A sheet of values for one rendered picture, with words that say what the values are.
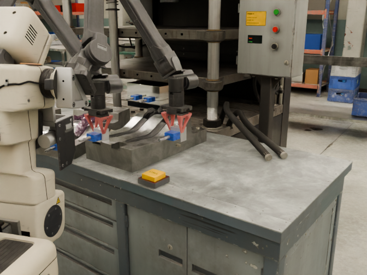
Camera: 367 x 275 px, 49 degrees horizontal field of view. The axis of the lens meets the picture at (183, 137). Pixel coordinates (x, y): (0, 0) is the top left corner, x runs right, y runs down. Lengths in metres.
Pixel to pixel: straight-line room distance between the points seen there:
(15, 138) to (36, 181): 0.15
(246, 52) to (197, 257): 1.12
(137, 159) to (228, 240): 0.46
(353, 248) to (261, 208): 1.54
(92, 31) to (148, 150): 0.52
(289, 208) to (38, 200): 0.76
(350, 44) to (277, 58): 5.66
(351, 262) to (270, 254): 1.39
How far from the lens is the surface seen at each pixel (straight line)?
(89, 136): 1.59
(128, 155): 1.50
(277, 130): 2.81
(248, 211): 1.24
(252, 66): 2.12
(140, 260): 1.66
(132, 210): 1.57
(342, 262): 2.59
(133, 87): 2.54
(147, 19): 1.49
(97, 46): 1.25
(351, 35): 7.66
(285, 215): 1.24
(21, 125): 1.25
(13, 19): 1.25
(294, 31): 2.03
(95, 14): 1.35
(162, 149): 1.62
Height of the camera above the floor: 1.36
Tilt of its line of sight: 17 degrees down
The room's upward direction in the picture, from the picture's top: straight up
